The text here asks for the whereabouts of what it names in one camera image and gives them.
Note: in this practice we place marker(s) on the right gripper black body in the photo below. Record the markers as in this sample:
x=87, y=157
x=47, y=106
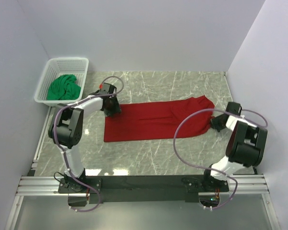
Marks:
x=216, y=123

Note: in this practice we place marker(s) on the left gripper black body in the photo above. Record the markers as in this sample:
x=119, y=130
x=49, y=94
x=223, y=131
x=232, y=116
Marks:
x=113, y=108

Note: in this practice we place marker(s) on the red t-shirt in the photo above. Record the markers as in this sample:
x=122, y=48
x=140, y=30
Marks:
x=159, y=120

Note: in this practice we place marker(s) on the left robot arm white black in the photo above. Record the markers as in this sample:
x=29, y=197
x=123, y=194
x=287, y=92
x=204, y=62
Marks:
x=67, y=127

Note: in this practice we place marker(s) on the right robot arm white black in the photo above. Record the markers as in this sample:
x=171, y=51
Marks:
x=245, y=147

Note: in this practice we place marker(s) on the green t-shirt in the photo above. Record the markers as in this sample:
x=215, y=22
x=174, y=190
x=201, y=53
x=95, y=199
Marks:
x=64, y=88

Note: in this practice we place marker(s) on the white plastic laundry basket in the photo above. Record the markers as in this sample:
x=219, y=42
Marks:
x=54, y=68

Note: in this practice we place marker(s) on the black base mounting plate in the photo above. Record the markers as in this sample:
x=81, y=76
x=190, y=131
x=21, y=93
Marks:
x=128, y=188

